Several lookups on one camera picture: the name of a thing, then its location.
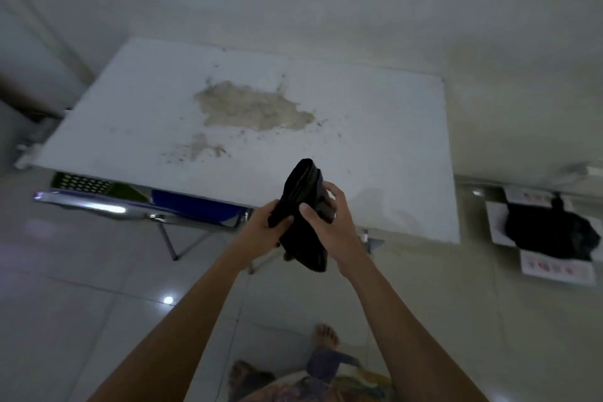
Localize person's left forearm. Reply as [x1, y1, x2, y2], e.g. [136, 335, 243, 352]
[87, 246, 255, 402]

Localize black garment pile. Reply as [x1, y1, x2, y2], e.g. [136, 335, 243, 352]
[503, 194, 602, 262]

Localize person's left foot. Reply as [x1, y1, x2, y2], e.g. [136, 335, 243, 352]
[229, 359, 277, 399]

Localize blue chair with chrome frame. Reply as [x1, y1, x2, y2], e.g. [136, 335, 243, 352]
[34, 187, 255, 275]

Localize person's foot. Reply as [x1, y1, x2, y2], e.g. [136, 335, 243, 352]
[313, 323, 341, 351]
[229, 359, 277, 399]

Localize white plastic fitting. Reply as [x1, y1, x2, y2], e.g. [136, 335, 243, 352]
[13, 142, 44, 170]

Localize person's left hand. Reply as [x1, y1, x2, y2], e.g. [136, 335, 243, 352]
[234, 199, 295, 271]

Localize white cardboard box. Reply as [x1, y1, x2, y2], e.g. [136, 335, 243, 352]
[485, 185, 603, 287]

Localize metal table leg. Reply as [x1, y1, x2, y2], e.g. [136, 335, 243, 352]
[360, 227, 385, 255]

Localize person's right forearm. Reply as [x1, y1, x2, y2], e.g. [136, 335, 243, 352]
[336, 253, 491, 402]

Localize person's right foot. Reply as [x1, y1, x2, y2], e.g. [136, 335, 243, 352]
[313, 323, 341, 351]

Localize person's patterned trousers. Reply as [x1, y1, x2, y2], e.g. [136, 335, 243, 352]
[236, 347, 397, 402]

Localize person's right hand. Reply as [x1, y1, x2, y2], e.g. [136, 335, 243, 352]
[299, 181, 373, 276]

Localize green plastic basket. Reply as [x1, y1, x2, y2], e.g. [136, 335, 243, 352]
[50, 171, 149, 203]

